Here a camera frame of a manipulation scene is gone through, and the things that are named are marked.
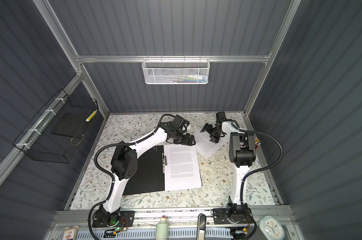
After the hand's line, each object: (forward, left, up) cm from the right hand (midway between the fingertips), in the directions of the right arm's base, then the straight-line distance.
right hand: (206, 135), depth 104 cm
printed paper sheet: (-26, +16, -2) cm, 31 cm away
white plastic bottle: (-55, +25, +6) cm, 61 cm away
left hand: (-10, +11, +7) cm, 17 cm away
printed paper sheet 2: (-8, -2, -4) cm, 10 cm away
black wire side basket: (-19, +77, +29) cm, 85 cm away
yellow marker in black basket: (-8, +66, +27) cm, 72 cm away
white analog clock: (-54, -25, 0) cm, 60 cm away
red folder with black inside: (-30, +36, -1) cm, 47 cm away
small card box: (-57, +68, +1) cm, 89 cm away
